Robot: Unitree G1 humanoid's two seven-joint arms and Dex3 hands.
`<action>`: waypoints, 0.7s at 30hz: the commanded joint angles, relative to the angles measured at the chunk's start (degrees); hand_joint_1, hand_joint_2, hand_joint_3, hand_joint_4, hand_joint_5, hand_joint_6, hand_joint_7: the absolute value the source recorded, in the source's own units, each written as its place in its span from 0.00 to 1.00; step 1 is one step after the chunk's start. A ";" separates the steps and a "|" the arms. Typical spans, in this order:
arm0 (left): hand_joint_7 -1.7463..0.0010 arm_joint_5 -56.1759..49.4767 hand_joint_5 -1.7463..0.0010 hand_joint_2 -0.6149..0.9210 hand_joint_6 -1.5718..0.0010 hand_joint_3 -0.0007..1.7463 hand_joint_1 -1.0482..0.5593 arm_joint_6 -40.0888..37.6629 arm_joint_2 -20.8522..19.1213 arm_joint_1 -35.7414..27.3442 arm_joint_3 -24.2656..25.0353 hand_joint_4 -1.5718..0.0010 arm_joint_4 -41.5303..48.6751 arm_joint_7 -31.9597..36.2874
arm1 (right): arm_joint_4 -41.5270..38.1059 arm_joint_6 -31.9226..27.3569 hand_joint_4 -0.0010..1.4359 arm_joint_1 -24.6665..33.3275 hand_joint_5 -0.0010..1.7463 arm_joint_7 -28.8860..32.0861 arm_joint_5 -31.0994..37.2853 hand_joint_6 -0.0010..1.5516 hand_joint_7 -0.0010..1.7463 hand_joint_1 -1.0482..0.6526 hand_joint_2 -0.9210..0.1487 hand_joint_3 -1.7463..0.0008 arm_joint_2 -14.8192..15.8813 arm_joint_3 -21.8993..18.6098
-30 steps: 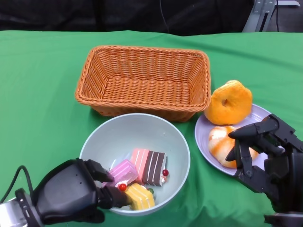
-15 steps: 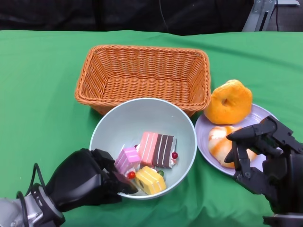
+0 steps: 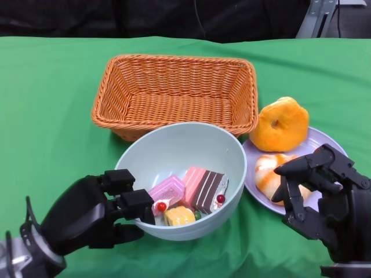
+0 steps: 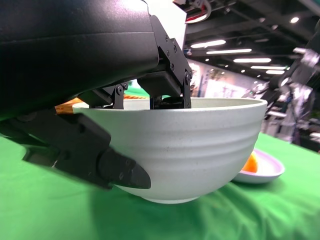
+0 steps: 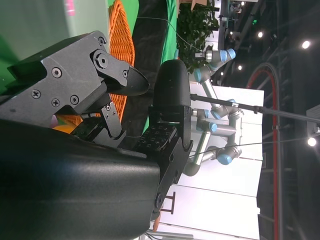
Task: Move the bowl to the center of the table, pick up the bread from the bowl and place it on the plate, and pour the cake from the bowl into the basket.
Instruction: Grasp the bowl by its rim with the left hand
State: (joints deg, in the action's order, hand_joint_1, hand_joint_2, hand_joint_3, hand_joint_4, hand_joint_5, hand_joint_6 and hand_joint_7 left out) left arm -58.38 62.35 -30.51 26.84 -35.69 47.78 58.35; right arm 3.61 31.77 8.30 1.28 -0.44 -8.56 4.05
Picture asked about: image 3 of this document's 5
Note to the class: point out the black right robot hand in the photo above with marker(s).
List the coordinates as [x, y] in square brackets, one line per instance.
[350, 214]

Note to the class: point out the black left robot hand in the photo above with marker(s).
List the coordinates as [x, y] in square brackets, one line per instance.
[81, 211]

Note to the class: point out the round orange striped bun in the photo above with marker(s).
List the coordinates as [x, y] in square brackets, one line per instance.
[266, 176]

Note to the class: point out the pale grey-green bowl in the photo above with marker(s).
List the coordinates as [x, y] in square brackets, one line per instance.
[179, 144]

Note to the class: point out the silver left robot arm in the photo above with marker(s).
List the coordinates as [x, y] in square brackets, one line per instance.
[32, 257]

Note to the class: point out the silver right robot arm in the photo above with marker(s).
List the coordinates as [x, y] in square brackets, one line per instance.
[347, 270]

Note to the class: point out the white round plate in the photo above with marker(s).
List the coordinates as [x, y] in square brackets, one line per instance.
[319, 142]

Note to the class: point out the pink striped cake slice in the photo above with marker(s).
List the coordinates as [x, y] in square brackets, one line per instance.
[166, 189]
[192, 182]

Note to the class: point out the yellow striped cake slice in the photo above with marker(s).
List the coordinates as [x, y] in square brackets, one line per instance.
[179, 216]

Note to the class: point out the brown striped cake slice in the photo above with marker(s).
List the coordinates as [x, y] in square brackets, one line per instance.
[208, 191]

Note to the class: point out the orange wicker basket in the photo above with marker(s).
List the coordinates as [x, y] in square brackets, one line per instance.
[174, 98]

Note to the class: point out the black backdrop cloth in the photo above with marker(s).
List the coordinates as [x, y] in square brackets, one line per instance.
[87, 17]

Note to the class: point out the grey metal stand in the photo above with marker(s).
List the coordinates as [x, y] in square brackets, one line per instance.
[310, 23]

